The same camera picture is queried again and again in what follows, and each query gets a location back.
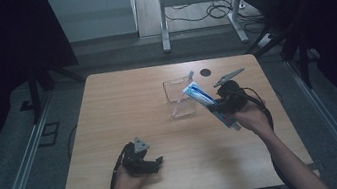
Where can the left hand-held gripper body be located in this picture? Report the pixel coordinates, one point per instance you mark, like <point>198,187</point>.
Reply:
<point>137,158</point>

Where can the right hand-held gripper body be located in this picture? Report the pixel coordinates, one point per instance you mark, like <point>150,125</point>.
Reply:
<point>232,93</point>

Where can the blue and white toothpaste tube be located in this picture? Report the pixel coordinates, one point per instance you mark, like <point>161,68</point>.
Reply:
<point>202,94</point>

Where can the pink toothbrush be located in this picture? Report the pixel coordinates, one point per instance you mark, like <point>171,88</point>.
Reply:
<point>183,95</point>

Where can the clear plastic cup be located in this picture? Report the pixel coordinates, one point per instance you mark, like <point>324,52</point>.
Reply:
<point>181,96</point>

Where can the person's right hand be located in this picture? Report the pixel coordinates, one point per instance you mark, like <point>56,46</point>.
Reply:
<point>254,117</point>

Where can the black table grommet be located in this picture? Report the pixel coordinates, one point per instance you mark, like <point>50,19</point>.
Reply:
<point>205,72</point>

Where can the white power strip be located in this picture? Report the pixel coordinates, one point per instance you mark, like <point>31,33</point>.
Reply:
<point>266,40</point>

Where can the black metal stand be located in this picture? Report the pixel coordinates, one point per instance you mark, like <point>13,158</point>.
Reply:
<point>303,61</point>
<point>34,94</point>

